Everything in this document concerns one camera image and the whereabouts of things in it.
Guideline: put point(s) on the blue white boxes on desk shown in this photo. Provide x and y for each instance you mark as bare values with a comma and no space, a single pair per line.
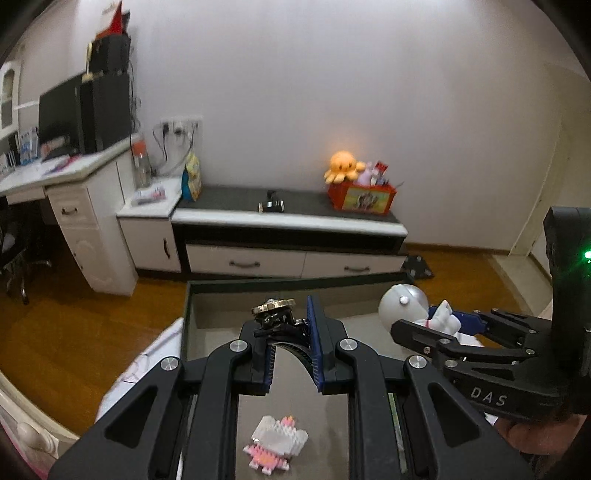
23,145

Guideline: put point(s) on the white striped bed sheet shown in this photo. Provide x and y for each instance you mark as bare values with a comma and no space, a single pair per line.
147,364

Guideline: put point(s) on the pink plush toy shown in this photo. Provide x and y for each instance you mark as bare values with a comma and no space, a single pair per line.
368,175

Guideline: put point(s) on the black gold mechanical toy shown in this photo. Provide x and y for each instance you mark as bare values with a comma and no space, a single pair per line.
277,323

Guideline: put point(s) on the white side cabinet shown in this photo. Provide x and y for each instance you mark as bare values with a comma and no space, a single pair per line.
150,240

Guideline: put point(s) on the small black gadget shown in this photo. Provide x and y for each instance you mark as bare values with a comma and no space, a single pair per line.
272,202

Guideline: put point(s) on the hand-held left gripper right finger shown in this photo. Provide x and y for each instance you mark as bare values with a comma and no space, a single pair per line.
316,344

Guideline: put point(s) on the red printed storage basket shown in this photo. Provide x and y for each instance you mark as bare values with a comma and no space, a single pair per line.
364,199

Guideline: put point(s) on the white round-headed toy figurine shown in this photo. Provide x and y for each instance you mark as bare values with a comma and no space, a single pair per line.
401,309

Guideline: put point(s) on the yellow blue snack bag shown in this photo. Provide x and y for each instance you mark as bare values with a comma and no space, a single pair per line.
193,177

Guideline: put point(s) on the low black-topped drawer cabinet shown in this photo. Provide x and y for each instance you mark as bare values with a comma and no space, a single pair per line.
286,230

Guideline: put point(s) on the pink white building-block toy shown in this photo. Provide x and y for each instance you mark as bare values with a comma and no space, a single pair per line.
277,438

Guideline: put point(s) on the white bed frame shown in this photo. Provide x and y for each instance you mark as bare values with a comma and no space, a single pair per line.
32,434

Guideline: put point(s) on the pink packet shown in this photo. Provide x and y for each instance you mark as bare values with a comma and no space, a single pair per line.
150,196

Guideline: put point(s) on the black office chair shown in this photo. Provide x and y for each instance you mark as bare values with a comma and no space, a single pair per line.
18,258

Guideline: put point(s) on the white wall power outlet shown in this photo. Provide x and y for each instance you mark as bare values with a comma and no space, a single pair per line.
182,124

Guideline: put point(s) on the black computer monitor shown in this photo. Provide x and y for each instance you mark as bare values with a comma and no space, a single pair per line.
60,115

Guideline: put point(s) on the person's right hand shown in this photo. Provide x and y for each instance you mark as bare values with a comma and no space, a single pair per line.
531,438

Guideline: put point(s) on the red paper item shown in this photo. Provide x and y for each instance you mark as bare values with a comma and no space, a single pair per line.
115,21

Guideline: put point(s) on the white desk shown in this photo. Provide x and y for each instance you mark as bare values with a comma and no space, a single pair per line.
97,221

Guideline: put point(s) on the red white small box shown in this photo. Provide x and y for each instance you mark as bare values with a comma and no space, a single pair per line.
382,171

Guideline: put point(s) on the white glass-door wall cabinet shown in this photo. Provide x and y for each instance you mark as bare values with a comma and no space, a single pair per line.
8,99

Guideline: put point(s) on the green-rimmed pink storage box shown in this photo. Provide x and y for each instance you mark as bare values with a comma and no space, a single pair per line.
217,309

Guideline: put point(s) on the black box on tower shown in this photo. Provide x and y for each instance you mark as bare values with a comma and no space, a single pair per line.
110,55

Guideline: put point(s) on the orange-capped clear bottle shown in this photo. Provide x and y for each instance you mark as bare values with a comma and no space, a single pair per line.
141,164

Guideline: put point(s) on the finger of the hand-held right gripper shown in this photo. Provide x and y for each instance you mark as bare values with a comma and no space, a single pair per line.
415,334
471,322

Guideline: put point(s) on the orange octopus plush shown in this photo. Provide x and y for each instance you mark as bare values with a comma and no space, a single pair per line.
344,166

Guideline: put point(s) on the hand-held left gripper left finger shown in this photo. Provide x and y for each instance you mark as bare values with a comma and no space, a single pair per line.
258,355

